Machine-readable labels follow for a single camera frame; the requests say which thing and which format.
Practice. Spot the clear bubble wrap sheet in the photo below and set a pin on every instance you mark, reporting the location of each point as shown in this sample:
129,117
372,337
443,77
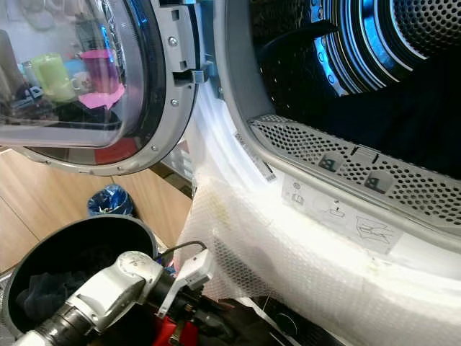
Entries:
295,285

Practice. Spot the round glass washer door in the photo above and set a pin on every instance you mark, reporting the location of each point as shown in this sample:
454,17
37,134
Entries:
167,94

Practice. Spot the blue plastic bag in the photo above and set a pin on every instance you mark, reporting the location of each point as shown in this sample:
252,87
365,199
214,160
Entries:
110,202

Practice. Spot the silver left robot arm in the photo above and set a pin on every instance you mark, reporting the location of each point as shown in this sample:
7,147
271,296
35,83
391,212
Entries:
108,295

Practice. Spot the white instruction sticker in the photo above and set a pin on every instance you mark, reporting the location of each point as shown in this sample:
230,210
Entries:
331,210

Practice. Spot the white barcode label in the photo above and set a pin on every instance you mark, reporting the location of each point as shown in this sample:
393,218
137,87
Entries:
256,157

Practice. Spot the grey perforated filter grille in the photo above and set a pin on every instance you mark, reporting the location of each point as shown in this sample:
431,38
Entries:
302,148

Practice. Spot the white fan grille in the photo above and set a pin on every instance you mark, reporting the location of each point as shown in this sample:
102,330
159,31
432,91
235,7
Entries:
5,317

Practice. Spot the dark clothes in drum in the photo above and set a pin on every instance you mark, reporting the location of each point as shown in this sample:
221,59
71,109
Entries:
403,122

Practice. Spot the white front-load washing machine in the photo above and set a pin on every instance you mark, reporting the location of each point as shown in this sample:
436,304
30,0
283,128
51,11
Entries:
232,72

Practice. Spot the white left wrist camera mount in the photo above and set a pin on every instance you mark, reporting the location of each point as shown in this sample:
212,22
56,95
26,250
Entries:
191,277

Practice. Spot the red plastic object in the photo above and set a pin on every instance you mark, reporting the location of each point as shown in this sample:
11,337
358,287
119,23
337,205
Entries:
166,334

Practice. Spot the dark clothes in bucket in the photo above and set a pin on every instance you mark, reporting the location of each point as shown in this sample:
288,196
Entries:
47,295

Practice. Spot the black round laundry bucket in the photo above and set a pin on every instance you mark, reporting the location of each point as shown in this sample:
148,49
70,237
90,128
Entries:
43,249

